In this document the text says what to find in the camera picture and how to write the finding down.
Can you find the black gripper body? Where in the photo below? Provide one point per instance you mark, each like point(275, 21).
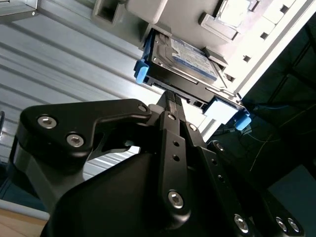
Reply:
point(111, 197)

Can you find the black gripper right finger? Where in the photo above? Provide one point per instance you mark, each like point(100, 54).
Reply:
point(247, 187)

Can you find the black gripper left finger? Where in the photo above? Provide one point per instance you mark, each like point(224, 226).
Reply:
point(74, 116)

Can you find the hard disk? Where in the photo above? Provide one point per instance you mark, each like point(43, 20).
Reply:
point(190, 53)

